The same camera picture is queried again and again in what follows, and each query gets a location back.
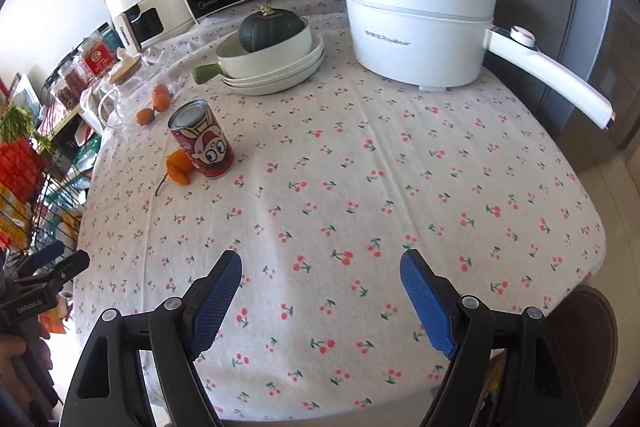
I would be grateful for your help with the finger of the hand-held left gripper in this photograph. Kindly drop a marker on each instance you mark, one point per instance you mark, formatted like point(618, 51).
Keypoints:
point(47, 253)
point(70, 266)

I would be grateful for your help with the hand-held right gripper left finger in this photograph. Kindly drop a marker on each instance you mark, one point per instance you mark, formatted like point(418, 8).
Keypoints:
point(215, 302)

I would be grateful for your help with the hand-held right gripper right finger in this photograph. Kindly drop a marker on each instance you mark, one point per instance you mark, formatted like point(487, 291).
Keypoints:
point(427, 302)

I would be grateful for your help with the brown round bin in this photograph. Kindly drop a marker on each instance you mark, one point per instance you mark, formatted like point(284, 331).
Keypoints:
point(585, 347)

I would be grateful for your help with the person's left hand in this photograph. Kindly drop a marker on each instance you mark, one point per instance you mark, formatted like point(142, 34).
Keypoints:
point(10, 351)

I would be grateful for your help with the red woven basket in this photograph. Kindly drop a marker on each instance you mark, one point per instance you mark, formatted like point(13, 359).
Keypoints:
point(20, 167)

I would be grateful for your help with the cherry print tablecloth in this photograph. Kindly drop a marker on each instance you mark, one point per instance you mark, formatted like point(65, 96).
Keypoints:
point(375, 187)

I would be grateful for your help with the green plant sprig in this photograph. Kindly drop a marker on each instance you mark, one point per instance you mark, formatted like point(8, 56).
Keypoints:
point(22, 124)

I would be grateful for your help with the orange peel with stem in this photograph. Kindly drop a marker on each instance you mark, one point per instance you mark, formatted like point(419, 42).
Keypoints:
point(177, 164)

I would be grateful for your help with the red milk drink can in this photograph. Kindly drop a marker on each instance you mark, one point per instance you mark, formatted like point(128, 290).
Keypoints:
point(205, 142)

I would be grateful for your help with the small orange mandarin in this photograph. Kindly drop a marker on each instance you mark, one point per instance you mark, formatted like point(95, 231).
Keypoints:
point(161, 104)
point(146, 116)
point(161, 92)

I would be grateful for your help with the glass jar with red contents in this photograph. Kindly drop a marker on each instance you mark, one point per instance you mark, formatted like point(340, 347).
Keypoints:
point(75, 77)

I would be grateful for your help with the clear glass jug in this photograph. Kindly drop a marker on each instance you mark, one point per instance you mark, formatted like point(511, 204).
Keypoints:
point(125, 87)

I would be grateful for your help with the red tea tin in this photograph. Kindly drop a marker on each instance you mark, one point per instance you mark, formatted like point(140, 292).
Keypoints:
point(97, 59)

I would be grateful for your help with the white plate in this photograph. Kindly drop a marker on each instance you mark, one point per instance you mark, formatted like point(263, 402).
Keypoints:
point(300, 82)
point(312, 57)

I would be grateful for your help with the white electric cooking pot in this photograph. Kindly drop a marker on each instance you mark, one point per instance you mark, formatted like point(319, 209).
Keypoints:
point(415, 42)

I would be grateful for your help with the dark green squash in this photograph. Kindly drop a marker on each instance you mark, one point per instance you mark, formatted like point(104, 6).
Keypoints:
point(270, 29)

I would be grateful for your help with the grey refrigerator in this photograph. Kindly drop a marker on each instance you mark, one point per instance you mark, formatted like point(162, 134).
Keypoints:
point(590, 7)

